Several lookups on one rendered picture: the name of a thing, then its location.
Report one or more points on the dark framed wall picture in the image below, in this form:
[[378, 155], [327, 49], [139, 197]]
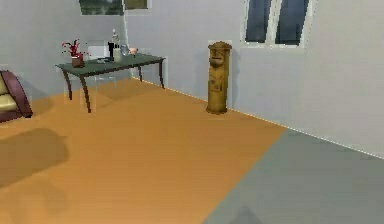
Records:
[[101, 6]]

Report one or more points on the pale cream cup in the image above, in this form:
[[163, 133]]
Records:
[[117, 55]]

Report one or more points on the dark flat dish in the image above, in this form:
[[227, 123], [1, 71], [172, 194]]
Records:
[[103, 60]]

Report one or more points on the dark red armchair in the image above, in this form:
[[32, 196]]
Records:
[[13, 96]]

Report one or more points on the black bottle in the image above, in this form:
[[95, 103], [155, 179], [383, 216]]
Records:
[[110, 49]]

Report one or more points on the pink small bowl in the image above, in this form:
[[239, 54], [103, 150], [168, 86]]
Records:
[[133, 51]]

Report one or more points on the red potted plant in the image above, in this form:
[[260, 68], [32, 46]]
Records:
[[76, 55]]

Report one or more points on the olive framed wall picture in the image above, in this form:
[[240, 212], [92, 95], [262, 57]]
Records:
[[136, 4]]

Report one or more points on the dark green table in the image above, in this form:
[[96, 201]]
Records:
[[110, 66]]

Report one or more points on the clear glass jar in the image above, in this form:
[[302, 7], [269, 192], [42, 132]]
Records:
[[124, 50]]

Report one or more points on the white framed window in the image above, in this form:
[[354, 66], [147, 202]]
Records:
[[276, 21]]

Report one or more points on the carved wooden totem statue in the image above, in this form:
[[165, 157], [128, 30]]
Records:
[[218, 80]]

